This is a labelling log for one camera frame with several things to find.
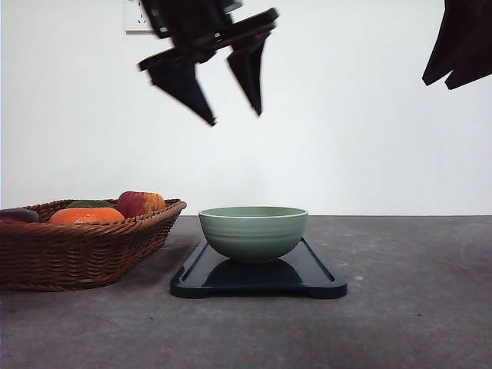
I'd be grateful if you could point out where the dark rectangular serving tray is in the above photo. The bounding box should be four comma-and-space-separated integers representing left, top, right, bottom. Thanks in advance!
171, 237, 347, 298

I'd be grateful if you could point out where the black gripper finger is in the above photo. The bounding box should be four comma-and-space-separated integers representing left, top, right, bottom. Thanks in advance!
444, 58, 492, 90
422, 0, 492, 86

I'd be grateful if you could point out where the orange tangerine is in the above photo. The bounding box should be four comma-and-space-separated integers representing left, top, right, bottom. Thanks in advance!
51, 208, 125, 224

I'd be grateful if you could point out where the dark green avocado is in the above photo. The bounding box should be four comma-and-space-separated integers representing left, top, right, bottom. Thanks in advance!
68, 200, 112, 208

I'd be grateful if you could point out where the brown wicker basket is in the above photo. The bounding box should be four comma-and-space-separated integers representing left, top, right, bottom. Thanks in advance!
0, 198, 187, 291

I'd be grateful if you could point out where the dark purple fruit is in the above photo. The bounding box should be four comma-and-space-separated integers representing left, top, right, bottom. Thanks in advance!
0, 208, 39, 223

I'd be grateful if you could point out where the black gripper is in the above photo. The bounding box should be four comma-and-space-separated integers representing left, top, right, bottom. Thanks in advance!
138, 0, 279, 126

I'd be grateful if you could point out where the white wall outlet left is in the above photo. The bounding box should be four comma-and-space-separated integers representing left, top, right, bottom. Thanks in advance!
123, 0, 154, 35

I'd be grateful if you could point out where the light green ceramic bowl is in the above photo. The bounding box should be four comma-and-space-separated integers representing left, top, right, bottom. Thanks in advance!
198, 206, 308, 263

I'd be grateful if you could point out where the red yellow apple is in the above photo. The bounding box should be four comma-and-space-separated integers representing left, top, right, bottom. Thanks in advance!
117, 191, 166, 218

